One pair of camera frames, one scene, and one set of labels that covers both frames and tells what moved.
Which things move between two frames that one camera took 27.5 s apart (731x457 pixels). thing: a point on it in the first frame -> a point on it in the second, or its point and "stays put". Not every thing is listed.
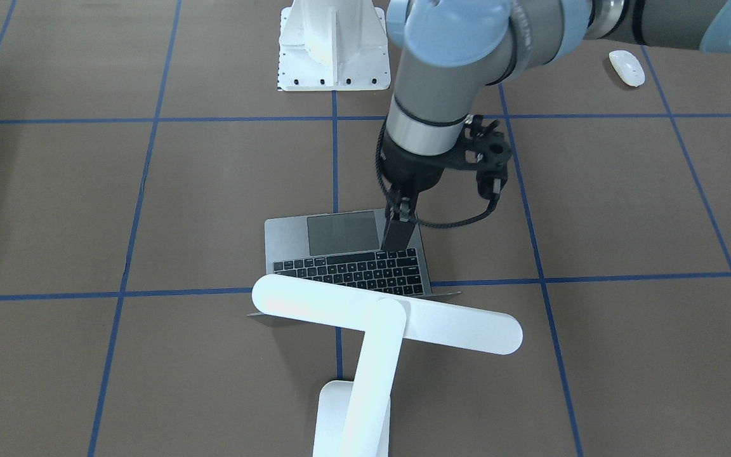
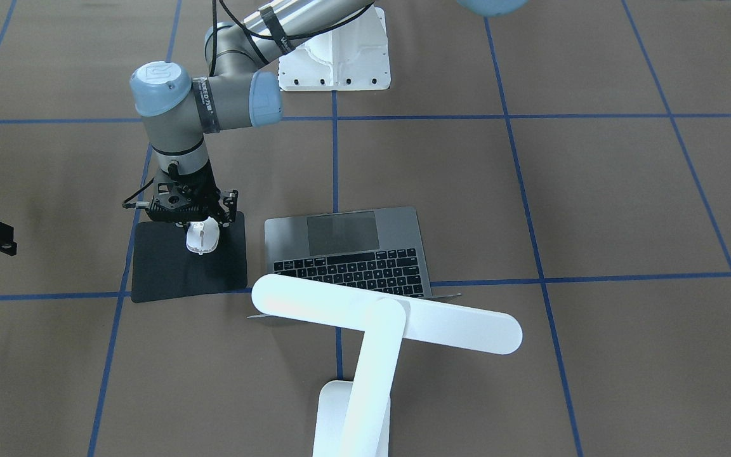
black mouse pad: x=398 y=235 -> x=164 y=265
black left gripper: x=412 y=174 -> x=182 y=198
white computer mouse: x=627 y=67 -> x=202 y=237
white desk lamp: x=352 y=419 stays put
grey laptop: x=345 y=247 stays put
